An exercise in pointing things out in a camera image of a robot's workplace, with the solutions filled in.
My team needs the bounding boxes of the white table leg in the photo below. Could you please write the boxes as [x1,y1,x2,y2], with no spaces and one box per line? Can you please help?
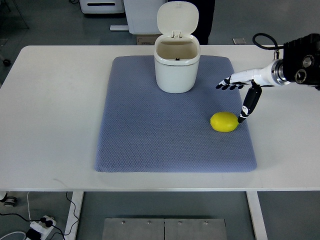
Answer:
[246,191,268,240]
[64,191,84,240]

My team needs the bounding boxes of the white wheeled base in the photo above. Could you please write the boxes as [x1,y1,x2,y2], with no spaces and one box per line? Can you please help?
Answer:
[0,191,18,207]

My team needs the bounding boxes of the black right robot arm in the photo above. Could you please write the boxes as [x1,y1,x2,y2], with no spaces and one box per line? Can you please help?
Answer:
[216,33,320,123]

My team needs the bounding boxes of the yellow lemon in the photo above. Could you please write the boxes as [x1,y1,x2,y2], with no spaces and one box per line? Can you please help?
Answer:
[209,111,239,133]

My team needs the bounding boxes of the grey floor socket plate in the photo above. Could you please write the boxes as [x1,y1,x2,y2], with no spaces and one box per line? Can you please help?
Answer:
[232,38,246,45]

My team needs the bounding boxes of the white power strip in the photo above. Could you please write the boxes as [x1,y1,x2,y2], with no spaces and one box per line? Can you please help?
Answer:
[30,215,57,240]

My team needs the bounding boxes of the white cabinet base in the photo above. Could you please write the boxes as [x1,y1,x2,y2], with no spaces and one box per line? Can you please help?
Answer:
[109,0,166,35]

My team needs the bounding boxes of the white table left leg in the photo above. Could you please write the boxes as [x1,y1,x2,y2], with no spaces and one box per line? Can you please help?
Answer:
[64,191,84,240]

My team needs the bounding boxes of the white table right leg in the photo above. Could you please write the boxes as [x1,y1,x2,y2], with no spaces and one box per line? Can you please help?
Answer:
[246,191,268,240]

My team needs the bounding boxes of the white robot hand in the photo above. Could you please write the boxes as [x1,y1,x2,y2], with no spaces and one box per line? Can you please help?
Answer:
[215,66,273,124]

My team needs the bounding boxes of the black floor cable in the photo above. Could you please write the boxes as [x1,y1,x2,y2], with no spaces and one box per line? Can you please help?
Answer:
[0,191,80,240]

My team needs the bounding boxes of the grey metal floor plate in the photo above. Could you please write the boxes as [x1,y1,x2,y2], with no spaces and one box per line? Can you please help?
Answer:
[102,218,227,240]

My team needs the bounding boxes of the blue quilted mat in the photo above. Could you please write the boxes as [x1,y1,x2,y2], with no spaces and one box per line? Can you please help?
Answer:
[94,55,257,173]

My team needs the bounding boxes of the white floor cable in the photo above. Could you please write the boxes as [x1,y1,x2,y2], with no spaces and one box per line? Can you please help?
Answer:
[0,191,35,240]

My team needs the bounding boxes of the white machine with slot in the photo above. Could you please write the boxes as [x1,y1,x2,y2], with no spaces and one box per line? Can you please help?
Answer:
[79,0,125,14]

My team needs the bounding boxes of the cardboard box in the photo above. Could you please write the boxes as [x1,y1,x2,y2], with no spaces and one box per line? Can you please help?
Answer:
[136,34,160,46]

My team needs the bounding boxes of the black caster wheel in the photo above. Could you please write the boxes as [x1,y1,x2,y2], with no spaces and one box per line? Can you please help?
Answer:
[2,59,11,67]

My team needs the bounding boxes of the white trash bin with lid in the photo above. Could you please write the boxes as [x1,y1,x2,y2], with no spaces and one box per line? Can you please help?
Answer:
[154,1,201,93]

